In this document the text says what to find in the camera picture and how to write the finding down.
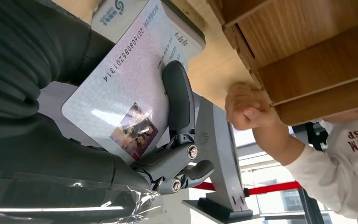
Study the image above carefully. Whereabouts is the person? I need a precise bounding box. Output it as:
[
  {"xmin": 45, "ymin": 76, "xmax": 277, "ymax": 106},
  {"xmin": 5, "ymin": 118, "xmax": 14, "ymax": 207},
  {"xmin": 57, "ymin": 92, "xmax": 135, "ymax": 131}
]
[{"xmin": 224, "ymin": 83, "xmax": 358, "ymax": 224}]

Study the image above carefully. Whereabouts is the wooden desk organizer box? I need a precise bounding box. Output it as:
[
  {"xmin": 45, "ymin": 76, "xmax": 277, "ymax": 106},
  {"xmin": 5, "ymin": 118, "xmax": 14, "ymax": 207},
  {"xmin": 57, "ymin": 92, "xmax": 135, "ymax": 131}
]
[{"xmin": 206, "ymin": 0, "xmax": 358, "ymax": 126}]

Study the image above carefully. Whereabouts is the clear plastic wrap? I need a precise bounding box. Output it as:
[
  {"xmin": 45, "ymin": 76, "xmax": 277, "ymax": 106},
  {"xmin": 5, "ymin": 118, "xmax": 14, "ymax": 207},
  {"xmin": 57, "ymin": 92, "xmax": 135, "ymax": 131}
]
[{"xmin": 0, "ymin": 171, "xmax": 164, "ymax": 224}]

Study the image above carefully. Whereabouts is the black chair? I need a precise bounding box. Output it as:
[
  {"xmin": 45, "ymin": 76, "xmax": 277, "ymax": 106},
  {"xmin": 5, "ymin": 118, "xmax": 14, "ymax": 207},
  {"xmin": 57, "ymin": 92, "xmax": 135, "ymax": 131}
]
[{"xmin": 291, "ymin": 122, "xmax": 328, "ymax": 152}]

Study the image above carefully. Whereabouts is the white card reader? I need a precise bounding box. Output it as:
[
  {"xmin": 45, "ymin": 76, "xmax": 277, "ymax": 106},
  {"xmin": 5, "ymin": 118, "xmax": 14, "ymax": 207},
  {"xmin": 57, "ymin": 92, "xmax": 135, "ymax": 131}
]
[{"xmin": 91, "ymin": 0, "xmax": 207, "ymax": 67}]

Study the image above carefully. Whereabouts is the grey kiosk stand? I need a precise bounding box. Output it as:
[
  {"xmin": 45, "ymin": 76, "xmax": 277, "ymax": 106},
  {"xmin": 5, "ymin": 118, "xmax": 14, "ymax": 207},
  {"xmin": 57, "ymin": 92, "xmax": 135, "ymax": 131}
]
[{"xmin": 182, "ymin": 92, "xmax": 264, "ymax": 224}]

